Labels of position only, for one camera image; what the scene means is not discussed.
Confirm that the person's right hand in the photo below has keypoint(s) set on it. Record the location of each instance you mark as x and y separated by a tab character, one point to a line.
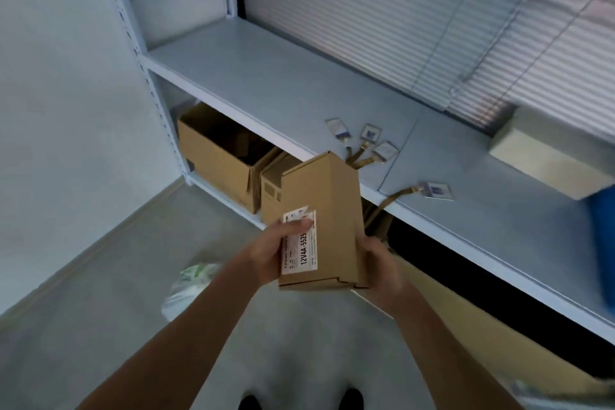
384	270

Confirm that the person's left hand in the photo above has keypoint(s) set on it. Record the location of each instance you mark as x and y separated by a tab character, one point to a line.
262	253

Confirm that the person's right fingers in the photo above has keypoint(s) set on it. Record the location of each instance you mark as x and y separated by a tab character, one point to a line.
372	248

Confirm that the person's left thumb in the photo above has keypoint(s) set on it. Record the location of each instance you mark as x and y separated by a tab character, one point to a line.
295	226

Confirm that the small labelled cardboard box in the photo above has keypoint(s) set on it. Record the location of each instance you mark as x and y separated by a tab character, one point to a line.
326	222

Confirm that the person's left forearm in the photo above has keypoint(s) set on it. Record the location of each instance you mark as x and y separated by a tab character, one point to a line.
168	342

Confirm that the person's right forearm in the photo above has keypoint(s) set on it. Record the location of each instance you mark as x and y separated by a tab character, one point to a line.
447	357

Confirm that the closed medium cardboard box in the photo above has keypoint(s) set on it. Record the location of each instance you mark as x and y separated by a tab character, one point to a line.
271	193

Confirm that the small display module with ribbon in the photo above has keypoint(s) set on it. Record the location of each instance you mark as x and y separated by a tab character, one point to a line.
337	128
435	190
366	136
379	152

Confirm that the open large cardboard box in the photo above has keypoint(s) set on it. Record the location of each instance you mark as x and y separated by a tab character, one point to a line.
221	155

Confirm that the white green plastic bag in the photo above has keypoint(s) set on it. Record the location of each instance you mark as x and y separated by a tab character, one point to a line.
187	287

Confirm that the grey metal shelving rack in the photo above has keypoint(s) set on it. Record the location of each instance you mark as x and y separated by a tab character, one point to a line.
336	102

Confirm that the large flat cardboard box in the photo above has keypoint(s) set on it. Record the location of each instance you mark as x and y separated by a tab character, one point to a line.
480	328

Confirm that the person's right black shoe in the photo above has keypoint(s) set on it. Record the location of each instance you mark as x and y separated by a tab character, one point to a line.
350	399

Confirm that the person's black shoe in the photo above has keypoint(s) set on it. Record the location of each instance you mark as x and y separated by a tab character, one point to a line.
251	402
350	399

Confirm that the person's left black shoe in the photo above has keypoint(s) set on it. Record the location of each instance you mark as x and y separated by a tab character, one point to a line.
251	402

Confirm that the pale cream cardboard box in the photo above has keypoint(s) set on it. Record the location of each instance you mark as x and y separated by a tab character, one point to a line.
552	155

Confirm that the blue plastic container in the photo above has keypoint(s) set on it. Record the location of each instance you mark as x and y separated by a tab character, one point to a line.
604	236

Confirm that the white window blinds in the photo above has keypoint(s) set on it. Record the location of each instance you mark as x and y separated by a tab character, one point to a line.
456	20

